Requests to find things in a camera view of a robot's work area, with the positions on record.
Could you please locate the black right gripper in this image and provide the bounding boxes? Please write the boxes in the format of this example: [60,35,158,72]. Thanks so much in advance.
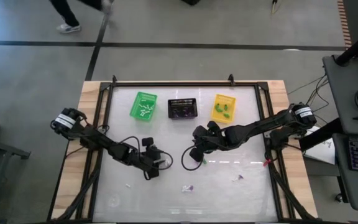
[188,119,230,163]

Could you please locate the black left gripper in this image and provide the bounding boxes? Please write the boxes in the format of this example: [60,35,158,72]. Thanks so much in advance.
[134,136,169,181]

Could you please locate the yellow plastic basket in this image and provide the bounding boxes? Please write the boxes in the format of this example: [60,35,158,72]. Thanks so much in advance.
[211,93,237,124]

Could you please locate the green plastic basket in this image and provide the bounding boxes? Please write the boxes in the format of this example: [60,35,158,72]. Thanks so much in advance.
[129,91,158,123]

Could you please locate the black plastic basket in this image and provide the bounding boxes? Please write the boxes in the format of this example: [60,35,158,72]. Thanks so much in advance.
[167,98,199,120]

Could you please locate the white paper sheet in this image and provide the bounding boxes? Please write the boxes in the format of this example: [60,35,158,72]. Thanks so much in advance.
[303,126,337,166]

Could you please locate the person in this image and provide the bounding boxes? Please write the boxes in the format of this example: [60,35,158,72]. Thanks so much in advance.
[48,0,115,34]

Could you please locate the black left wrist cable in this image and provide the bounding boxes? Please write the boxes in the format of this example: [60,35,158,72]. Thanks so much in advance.
[119,135,174,171]

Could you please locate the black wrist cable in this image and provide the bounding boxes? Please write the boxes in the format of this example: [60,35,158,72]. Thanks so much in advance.
[119,135,174,171]
[181,144,205,172]

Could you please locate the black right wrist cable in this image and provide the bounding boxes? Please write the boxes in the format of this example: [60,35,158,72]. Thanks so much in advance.
[181,144,205,172]

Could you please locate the black gantry post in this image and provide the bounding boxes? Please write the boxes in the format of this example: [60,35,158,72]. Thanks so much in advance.
[334,24,358,67]
[298,118,335,152]

